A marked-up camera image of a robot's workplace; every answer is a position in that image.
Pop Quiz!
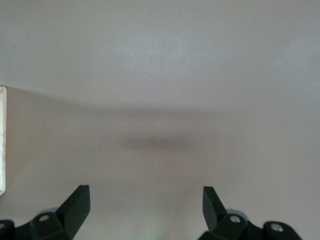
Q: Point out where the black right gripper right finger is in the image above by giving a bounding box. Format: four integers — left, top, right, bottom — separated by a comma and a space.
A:
198, 186, 302, 240

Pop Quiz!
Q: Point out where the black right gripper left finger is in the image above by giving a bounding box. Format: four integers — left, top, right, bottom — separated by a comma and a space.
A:
0, 184, 91, 240

